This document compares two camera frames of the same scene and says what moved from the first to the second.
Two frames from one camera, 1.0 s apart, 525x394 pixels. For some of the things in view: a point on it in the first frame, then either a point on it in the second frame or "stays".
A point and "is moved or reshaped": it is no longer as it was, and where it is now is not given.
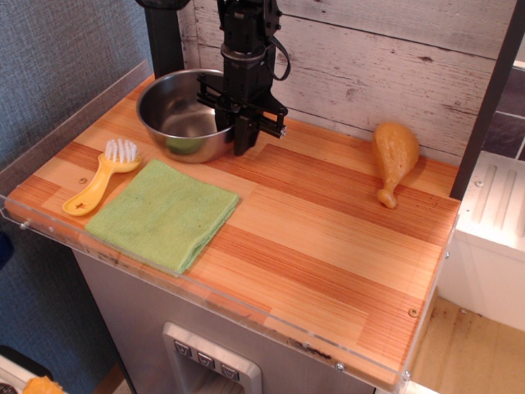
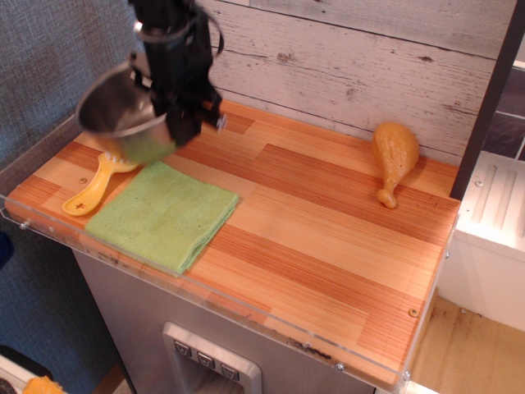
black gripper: x=247 y=89 -> x=176 y=69
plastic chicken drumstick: x=397 y=148 stays
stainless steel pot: x=179 y=126 is moved or reshaped
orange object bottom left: x=42 y=385 stays
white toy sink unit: x=485 y=273 stays
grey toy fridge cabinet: x=131 y=313 stays
